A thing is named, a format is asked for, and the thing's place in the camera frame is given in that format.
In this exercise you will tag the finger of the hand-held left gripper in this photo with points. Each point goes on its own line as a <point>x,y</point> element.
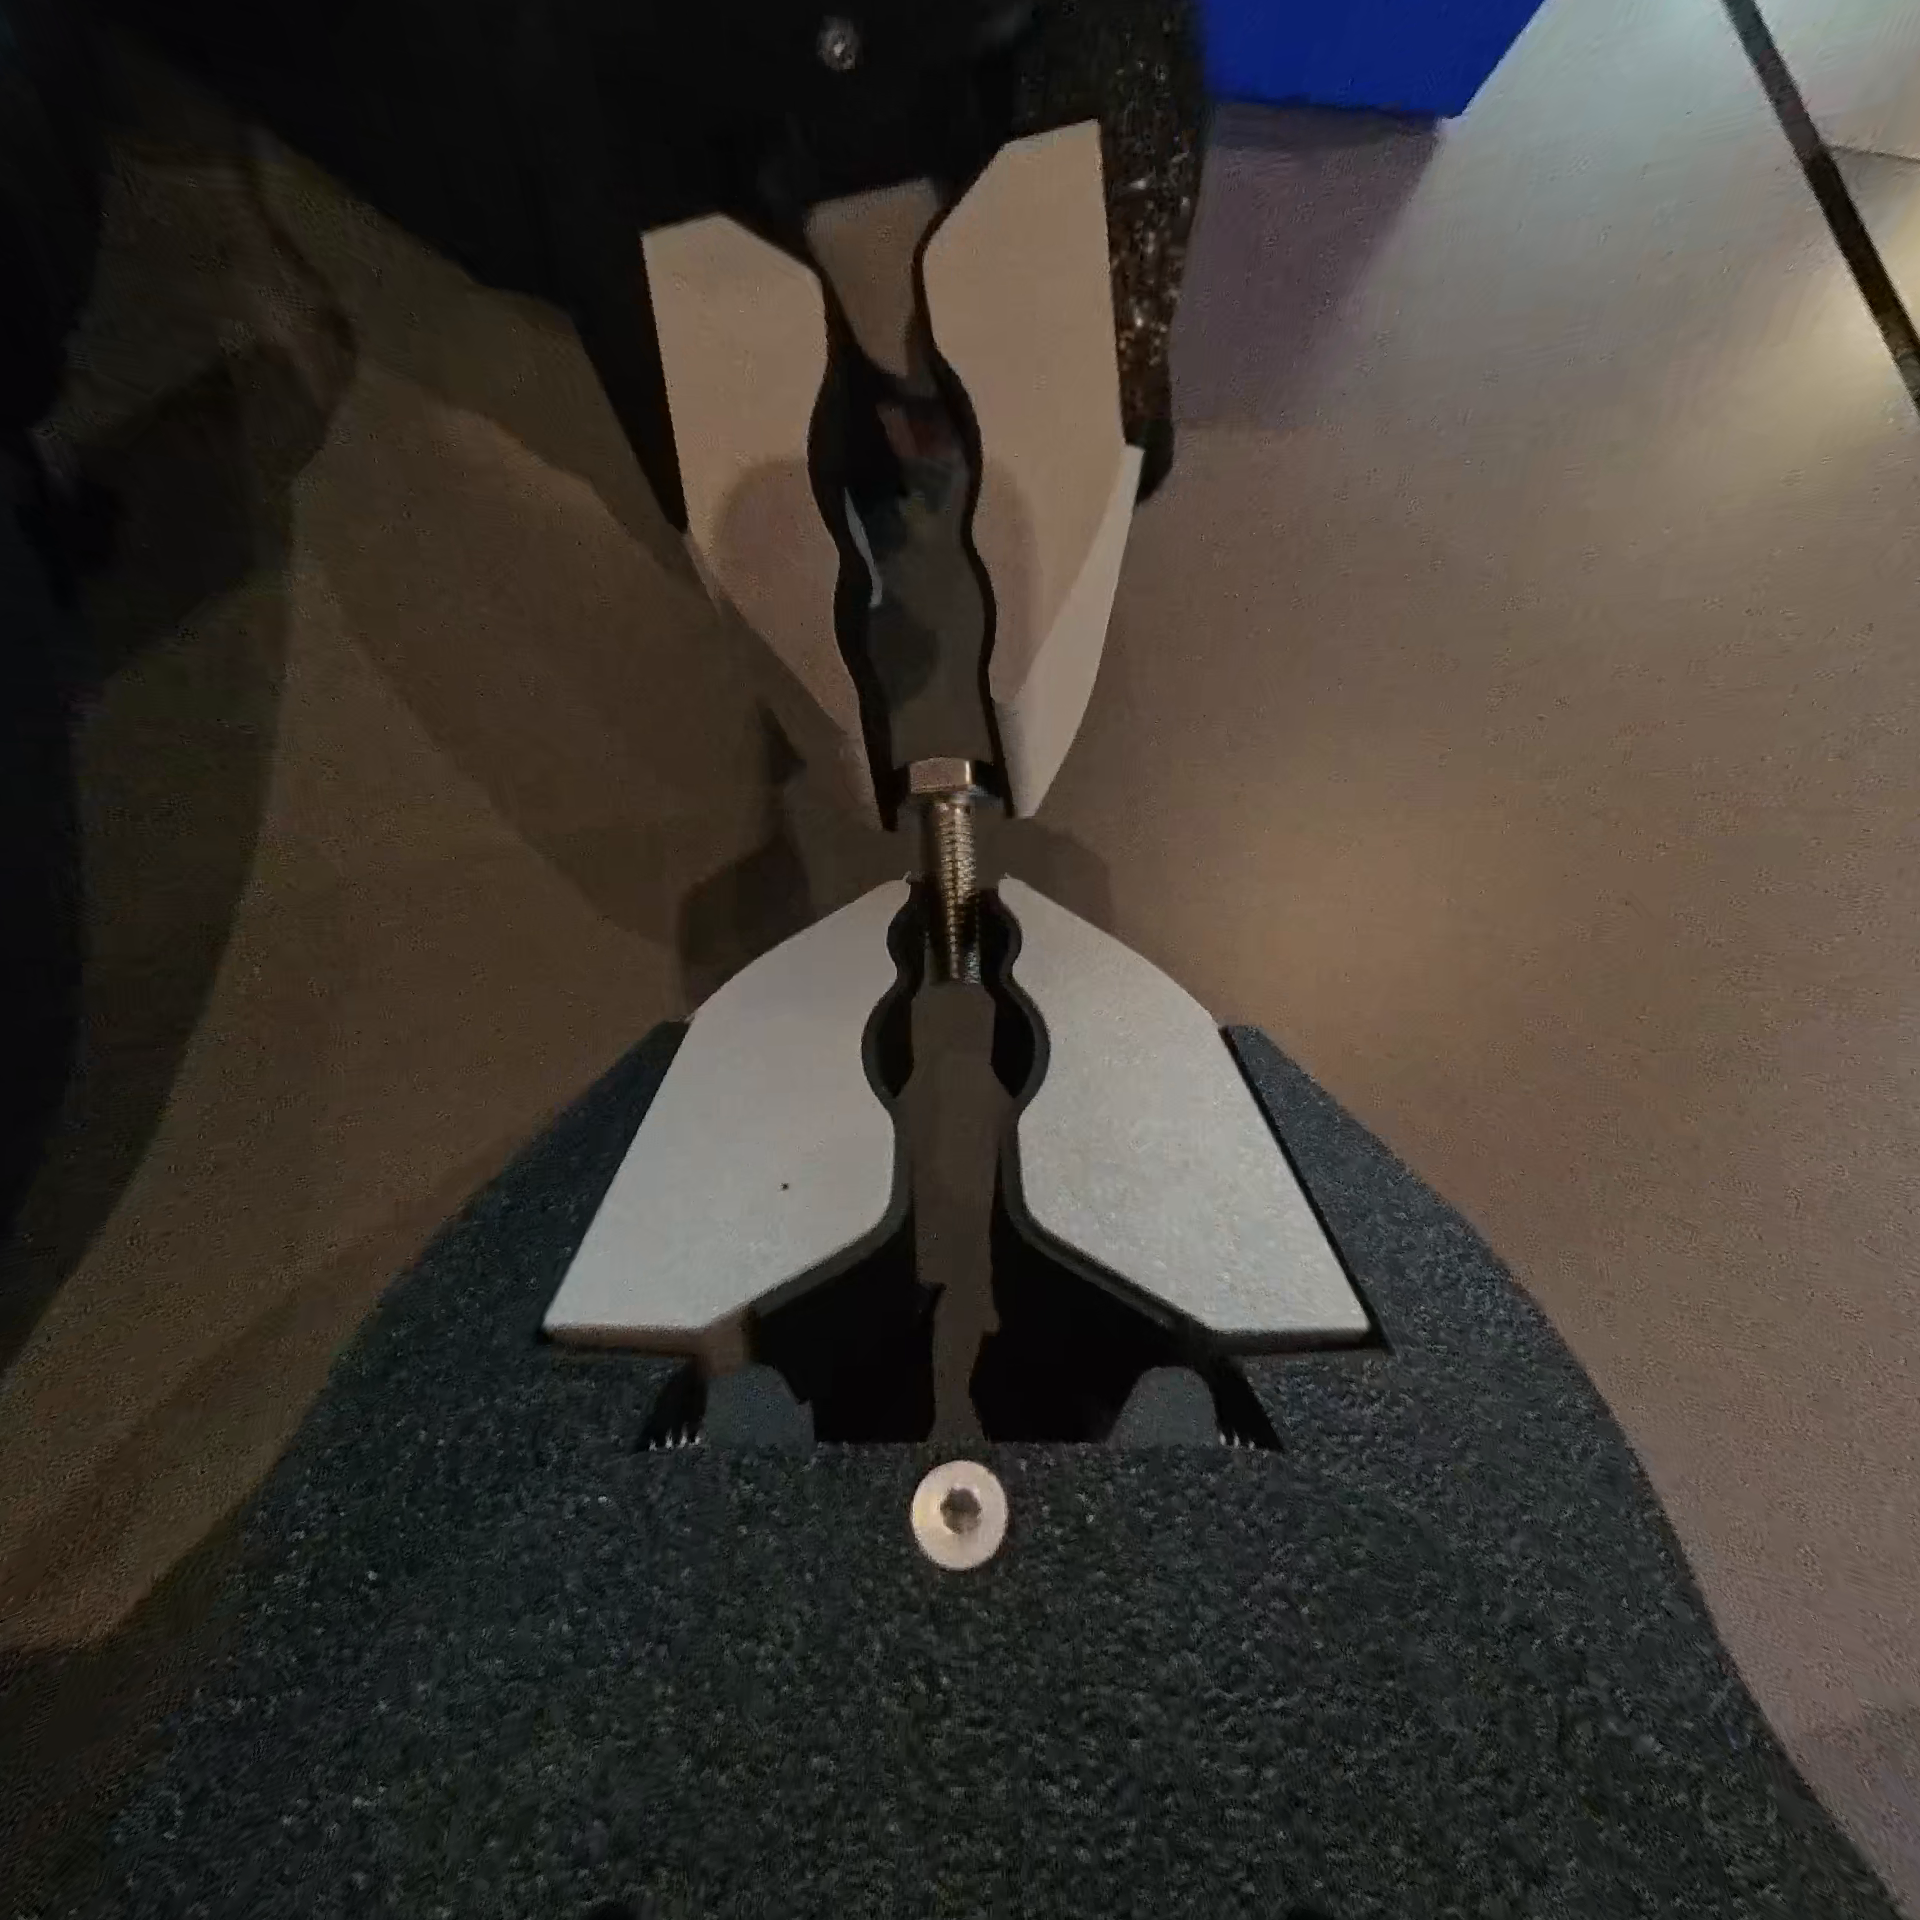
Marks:
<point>1049,375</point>
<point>735,375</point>

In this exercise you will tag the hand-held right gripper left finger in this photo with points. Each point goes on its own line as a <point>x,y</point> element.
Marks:
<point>724,1168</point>

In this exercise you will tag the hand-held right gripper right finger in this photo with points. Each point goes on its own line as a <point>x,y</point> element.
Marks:
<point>1181,1168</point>

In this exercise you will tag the steel hex bolt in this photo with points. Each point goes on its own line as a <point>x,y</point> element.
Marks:
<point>950,855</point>

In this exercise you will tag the blue plastic bin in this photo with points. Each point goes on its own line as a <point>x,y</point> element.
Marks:
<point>1350,52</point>

